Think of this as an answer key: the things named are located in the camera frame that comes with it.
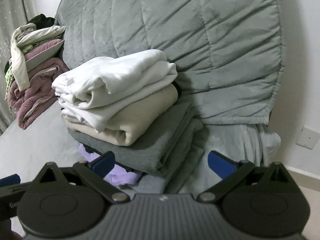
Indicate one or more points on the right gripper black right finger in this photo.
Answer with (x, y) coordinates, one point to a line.
(221, 165)

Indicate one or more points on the grey quilted duvet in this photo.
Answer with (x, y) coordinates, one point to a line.
(228, 53)

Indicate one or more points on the dark grey folded garment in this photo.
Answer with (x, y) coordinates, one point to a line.
(161, 149)

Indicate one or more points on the beige folded garment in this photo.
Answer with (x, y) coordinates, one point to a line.
(126, 126)

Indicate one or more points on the black hanging garment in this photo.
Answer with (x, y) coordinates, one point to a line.
(41, 21)

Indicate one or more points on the purple garment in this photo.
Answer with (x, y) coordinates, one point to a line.
(118, 176)

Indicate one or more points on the pink folded blanket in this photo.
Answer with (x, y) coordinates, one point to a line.
(43, 67)

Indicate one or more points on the beige cloth strap garment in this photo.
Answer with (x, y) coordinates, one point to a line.
(25, 36)

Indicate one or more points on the grey bed sheet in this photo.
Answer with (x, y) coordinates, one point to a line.
(25, 151)

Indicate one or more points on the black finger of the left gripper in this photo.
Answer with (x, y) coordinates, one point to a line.
(10, 180)

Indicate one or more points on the white wall socket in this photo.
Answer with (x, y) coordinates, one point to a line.
(307, 138)

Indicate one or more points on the light grey folded cloth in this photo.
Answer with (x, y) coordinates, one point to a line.
(179, 168)

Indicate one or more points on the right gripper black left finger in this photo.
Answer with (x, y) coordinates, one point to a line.
(102, 164)

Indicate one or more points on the white garment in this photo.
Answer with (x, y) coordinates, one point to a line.
(99, 88)

